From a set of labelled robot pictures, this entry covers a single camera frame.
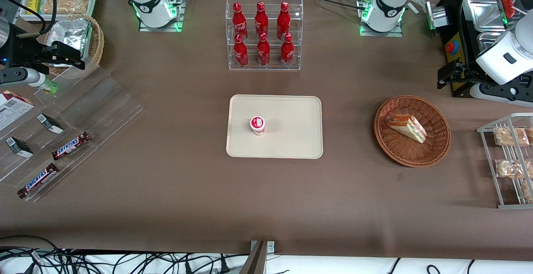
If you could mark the green white plastic bottle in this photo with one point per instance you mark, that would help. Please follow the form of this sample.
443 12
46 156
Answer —
50 86

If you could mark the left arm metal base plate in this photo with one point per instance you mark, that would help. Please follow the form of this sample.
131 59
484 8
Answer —
381 34

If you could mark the grey mount bar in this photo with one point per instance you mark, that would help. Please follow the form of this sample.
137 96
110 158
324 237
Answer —
255 262

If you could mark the silver foil bag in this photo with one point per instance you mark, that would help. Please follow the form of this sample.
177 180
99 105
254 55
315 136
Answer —
68 30

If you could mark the beige plastic serving tray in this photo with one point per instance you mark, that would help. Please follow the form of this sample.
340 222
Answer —
291 140

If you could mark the brown snickers bar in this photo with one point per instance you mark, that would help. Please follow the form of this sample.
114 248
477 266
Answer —
70 145
38 181

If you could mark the white paper strip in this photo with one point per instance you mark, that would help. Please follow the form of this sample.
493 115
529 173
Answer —
413 8

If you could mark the small yellow box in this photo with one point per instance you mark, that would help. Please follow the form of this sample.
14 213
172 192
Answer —
33 4

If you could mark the red white carton box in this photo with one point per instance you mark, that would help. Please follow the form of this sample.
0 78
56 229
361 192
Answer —
12 111

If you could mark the red cola bottle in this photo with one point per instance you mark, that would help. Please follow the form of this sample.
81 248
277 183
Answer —
240 54
239 21
283 21
263 53
287 53
261 19

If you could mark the clear acrylic bottle rack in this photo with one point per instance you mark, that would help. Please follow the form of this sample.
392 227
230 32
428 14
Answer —
272 68

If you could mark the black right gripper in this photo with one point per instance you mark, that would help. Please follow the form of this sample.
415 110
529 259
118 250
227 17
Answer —
24 52

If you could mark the small steel tray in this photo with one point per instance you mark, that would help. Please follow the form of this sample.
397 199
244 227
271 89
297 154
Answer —
487 41

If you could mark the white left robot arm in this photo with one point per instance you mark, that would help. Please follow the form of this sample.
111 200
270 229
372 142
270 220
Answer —
389 3

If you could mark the clear acrylic stepped display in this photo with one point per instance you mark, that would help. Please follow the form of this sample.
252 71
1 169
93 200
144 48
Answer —
108 103

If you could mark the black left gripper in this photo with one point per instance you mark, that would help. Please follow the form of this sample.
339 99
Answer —
465 70

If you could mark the large steel tray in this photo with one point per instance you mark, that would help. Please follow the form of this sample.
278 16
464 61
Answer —
483 13

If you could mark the small black white box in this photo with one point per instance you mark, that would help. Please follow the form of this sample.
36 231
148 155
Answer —
50 123
18 147

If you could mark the red food on stick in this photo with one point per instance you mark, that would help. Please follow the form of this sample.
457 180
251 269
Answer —
507 5

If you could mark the brown table cover sheet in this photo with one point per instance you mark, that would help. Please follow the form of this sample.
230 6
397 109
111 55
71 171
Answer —
166 207

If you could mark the black equipment station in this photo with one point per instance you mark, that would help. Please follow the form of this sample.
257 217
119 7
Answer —
456 7

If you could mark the dark brown round wicker basket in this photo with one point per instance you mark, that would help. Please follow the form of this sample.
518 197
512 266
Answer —
433 151

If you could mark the silver metal device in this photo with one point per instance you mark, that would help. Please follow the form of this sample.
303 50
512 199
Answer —
437 16

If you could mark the clear plastic wrapper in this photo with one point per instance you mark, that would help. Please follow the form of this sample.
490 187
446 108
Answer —
419 1

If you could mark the clear bag of beige snacks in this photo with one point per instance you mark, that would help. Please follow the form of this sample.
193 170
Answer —
510 168
66 4
510 136
531 134
528 191

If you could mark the silver metal bracket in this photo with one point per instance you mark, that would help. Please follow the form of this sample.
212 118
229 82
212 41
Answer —
271 247

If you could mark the red white yogurt cup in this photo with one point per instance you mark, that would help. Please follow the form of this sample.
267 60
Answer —
257 125

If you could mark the yellow emergency stop box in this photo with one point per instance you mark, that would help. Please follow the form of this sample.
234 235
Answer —
451 47

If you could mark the triangle sandwich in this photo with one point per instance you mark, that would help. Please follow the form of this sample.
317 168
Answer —
408 128

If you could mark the light brown deep wicker basket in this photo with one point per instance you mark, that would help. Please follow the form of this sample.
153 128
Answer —
98 45

